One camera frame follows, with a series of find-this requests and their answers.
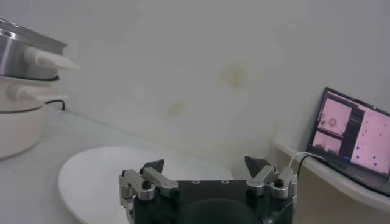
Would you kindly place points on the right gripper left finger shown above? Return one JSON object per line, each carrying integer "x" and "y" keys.
{"x": 152, "y": 181}

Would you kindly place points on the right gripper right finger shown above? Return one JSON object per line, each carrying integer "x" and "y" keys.
{"x": 271, "y": 181}

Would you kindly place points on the round white plate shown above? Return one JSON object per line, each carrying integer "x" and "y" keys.
{"x": 97, "y": 182}

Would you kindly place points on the white side table with strip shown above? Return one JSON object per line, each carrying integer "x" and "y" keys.
{"x": 350, "y": 191}

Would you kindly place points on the grey laptop with pale screen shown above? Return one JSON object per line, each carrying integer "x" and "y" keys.
{"x": 359, "y": 134}

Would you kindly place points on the cream electric cooker pot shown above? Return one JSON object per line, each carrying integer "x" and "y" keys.
{"x": 18, "y": 128}

